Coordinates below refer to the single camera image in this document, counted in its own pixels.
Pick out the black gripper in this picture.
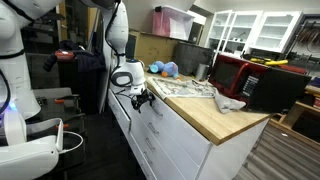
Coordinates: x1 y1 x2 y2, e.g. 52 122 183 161
131 90 155 111

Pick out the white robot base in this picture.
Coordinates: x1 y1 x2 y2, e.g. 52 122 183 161
0 0 67 180

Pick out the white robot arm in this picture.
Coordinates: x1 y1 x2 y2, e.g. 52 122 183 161
81 0 152 111

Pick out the white drawer cabinet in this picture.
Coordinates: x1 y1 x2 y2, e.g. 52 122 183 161
108 85 270 180

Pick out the white patterned cloth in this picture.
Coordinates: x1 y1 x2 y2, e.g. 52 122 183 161
148 77 216 99

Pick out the blue plush toy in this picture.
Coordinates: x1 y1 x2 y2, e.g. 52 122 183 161
149 61 179 79

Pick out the dark grey fabric bin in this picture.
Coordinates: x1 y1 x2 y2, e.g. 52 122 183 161
173 42 213 76

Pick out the wooden counter top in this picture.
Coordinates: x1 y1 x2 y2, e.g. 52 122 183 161
143 71 272 146

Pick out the metal cup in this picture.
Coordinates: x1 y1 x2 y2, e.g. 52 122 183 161
195 64 209 81

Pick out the dark jacket on chair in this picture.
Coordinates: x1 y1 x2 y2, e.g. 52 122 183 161
43 40 105 72

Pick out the pink plastic storage bin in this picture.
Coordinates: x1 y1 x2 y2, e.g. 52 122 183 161
152 5 194 40

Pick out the grey crumpled rag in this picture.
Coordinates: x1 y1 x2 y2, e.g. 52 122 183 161
215 94 246 114

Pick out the yellow tool on shelf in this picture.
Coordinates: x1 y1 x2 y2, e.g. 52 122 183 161
250 58 288 66

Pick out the red black microwave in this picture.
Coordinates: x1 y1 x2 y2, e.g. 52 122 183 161
209 54 311 113

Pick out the white glass-door wall cabinet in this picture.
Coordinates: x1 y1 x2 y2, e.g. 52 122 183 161
205 10 302 55

